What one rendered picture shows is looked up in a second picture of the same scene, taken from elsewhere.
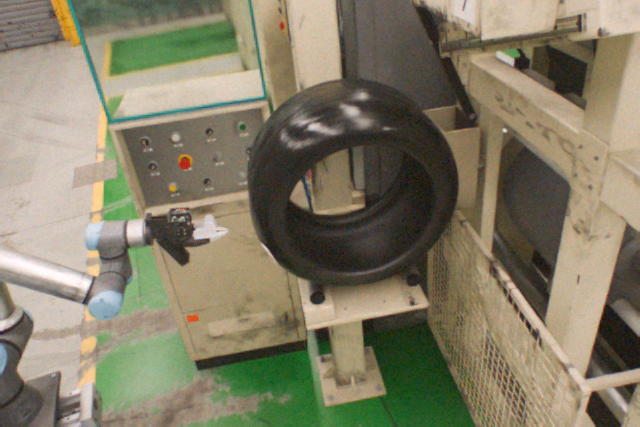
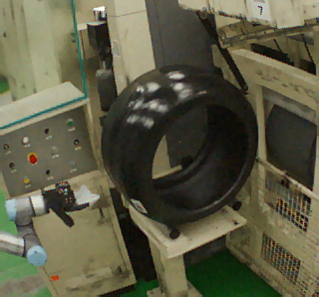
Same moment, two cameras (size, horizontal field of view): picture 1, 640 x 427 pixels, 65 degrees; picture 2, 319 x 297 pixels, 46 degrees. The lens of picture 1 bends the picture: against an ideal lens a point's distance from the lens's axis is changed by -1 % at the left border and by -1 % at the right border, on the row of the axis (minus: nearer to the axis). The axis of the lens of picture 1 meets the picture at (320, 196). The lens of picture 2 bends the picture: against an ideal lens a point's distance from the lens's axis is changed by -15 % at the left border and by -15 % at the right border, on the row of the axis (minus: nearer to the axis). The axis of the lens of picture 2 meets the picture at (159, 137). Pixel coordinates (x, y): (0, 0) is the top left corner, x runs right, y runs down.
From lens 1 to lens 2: 0.42 m
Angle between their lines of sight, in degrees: 16
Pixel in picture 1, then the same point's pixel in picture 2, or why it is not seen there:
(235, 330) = (85, 283)
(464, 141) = not seen: hidden behind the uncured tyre
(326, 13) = (142, 26)
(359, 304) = (199, 234)
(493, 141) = (259, 103)
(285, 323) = (120, 274)
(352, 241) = (181, 193)
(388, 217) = (204, 169)
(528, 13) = (293, 16)
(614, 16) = not seen: outside the picture
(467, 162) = not seen: hidden behind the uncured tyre
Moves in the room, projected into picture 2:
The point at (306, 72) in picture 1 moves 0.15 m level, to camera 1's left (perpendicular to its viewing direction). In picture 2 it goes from (130, 67) to (93, 78)
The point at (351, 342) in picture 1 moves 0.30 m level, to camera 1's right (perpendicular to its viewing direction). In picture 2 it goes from (177, 273) to (225, 254)
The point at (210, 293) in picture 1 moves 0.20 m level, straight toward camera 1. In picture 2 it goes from (64, 259) to (82, 277)
